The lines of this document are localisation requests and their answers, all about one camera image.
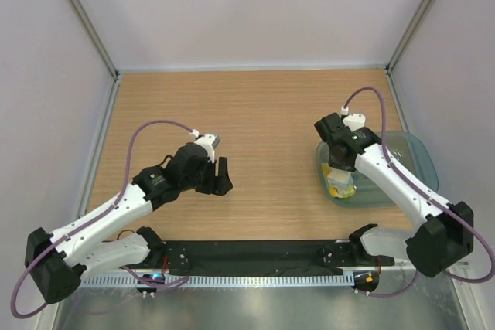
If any yellow green crocodile towel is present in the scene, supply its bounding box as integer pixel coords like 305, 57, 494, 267
322, 163, 356, 199

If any teal transparent plastic tub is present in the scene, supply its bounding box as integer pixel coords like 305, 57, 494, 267
315, 131, 439, 210

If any blue cartoon mouse towel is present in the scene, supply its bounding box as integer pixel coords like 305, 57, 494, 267
326, 168, 353, 189

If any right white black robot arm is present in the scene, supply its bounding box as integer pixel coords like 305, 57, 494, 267
314, 113, 474, 277

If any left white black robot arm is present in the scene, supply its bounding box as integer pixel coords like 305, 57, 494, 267
25, 134, 233, 304

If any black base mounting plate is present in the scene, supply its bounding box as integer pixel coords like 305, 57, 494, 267
164, 240, 394, 269

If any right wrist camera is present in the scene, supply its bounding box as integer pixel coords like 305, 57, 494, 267
341, 113, 366, 131

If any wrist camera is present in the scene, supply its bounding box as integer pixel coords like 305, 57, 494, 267
191, 131, 220, 163
341, 113, 366, 131

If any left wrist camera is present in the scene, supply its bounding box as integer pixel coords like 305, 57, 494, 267
191, 131, 220, 163

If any aluminium frame rail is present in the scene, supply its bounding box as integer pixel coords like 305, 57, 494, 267
46, 240, 471, 274

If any white slotted cable duct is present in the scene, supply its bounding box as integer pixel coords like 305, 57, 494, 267
80, 271, 354, 290

